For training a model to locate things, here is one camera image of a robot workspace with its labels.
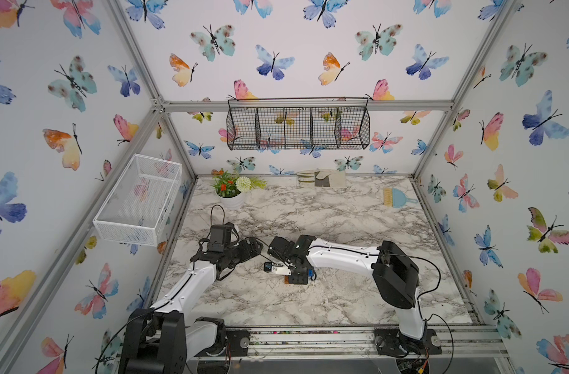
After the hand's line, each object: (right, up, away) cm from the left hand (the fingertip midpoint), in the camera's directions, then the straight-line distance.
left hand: (256, 247), depth 87 cm
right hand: (+15, -8, -2) cm, 17 cm away
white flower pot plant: (-12, +21, +10) cm, 26 cm away
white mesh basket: (-41, +14, -4) cm, 44 cm away
